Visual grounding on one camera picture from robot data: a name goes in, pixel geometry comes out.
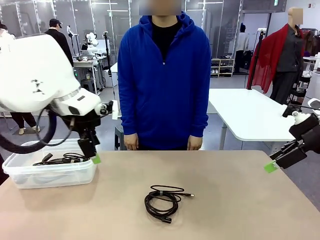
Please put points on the person left hand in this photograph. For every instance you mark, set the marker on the person left hand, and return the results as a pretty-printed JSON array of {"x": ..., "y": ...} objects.
[{"x": 195, "y": 143}]

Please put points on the white desk with metal legs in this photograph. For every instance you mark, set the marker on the white desk with metal legs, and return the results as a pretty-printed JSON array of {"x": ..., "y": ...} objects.
[{"x": 115, "y": 70}]

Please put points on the grey background workbench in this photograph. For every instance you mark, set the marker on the grey background workbench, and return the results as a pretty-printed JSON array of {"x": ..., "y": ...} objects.
[{"x": 85, "y": 64}]

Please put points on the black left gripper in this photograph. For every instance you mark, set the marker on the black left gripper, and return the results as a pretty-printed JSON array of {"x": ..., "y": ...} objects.
[{"x": 85, "y": 125}]

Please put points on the small white background robot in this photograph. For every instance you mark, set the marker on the small white background robot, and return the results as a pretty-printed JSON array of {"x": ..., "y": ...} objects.
[{"x": 91, "y": 42}]

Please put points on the person right forearm blue sleeve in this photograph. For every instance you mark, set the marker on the person right forearm blue sleeve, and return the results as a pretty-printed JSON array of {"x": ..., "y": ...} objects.
[{"x": 128, "y": 117}]

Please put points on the person in blue hoodie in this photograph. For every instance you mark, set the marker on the person in blue hoodie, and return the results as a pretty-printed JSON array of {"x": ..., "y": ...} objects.
[{"x": 162, "y": 75}]

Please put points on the wooden shoe rack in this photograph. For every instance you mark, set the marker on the wooden shoe rack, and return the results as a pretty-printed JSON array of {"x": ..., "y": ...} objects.
[{"x": 222, "y": 67}]

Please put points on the man in black jacket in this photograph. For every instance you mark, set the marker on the man in black jacket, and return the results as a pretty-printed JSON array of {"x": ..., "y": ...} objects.
[{"x": 61, "y": 40}]

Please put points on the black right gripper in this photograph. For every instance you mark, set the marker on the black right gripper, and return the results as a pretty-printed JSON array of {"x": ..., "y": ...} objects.
[{"x": 308, "y": 132}]

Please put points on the red shawl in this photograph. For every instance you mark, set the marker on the red shawl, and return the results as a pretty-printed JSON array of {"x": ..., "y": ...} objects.
[{"x": 265, "y": 60}]

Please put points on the grey cylindrical machine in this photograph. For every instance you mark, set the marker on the grey cylindrical machine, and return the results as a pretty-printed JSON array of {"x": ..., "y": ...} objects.
[{"x": 313, "y": 87}]

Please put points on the clear plastic storage bin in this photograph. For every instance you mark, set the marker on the clear plastic storage bin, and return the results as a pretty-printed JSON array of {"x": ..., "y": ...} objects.
[{"x": 80, "y": 175}]

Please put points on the person right hand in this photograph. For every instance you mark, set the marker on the person right hand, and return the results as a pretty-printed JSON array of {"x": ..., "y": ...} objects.
[{"x": 131, "y": 142}]

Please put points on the person left forearm blue sleeve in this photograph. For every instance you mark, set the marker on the person left forearm blue sleeve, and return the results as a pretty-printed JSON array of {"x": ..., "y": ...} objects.
[{"x": 200, "y": 117}]

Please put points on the distant person in white top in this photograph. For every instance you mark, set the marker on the distant person in white top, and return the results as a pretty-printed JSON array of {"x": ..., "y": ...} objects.
[{"x": 242, "y": 45}]

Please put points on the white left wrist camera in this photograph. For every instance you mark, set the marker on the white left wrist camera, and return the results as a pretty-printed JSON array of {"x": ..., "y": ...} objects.
[{"x": 113, "y": 110}]

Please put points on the mannequin in grey shirt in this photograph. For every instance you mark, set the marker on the mannequin in grey shirt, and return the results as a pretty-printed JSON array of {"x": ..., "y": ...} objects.
[{"x": 290, "y": 57}]

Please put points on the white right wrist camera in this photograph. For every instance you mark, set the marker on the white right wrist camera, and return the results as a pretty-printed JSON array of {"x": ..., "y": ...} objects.
[{"x": 300, "y": 117}]

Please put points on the black camera stand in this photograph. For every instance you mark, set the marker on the black camera stand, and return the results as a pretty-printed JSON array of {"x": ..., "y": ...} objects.
[{"x": 107, "y": 50}]

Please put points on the dark grey plastic stool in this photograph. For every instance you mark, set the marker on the dark grey plastic stool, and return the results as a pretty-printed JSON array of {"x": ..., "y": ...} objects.
[{"x": 118, "y": 135}]

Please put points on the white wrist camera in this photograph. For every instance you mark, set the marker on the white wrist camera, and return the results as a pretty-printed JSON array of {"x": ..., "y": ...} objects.
[
  {"x": 300, "y": 117},
  {"x": 113, "y": 110}
]

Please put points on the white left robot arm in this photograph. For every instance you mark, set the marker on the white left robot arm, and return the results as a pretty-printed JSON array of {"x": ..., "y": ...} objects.
[{"x": 35, "y": 75}]

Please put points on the large white table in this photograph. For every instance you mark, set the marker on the large white table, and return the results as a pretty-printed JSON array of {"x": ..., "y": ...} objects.
[{"x": 250, "y": 112}]

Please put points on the black bags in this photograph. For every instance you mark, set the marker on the black bags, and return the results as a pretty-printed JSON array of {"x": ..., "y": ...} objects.
[{"x": 247, "y": 58}]

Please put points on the clothes rack with dark garments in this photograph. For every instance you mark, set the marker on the clothes rack with dark garments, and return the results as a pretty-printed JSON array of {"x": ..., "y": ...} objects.
[{"x": 311, "y": 42}]

